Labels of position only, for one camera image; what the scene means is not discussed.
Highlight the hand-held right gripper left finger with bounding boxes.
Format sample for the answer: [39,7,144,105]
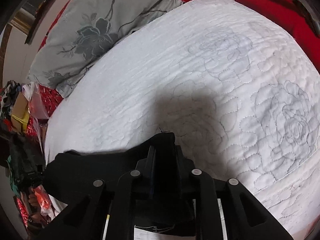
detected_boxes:
[35,146,157,240]

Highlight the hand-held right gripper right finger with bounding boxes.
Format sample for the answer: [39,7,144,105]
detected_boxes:
[174,145,295,240]

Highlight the black pants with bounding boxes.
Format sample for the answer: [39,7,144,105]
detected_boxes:
[44,132,198,238]

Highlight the shiny red wrapping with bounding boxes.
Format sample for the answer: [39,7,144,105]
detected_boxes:
[24,115,42,137]

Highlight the clear plastic bag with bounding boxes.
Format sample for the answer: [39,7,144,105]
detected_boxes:
[22,82,51,120]

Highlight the brown cardboard box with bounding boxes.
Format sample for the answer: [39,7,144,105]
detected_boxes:
[11,91,31,120]

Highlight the pile of patterned clothes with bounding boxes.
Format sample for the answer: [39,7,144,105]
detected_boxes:
[0,80,22,132]

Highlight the white quilted bed cover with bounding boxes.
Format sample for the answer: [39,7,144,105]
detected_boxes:
[44,0,320,240]

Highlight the dark wooden headboard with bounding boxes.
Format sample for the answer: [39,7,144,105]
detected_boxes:
[24,11,47,45]

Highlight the grey floral pillow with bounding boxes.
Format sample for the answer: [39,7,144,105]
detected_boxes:
[27,0,184,98]

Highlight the plain red blanket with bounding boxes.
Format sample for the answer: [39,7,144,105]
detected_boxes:
[234,0,318,74]

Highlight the gold moulded frame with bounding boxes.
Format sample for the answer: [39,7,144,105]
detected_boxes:
[9,7,38,36]

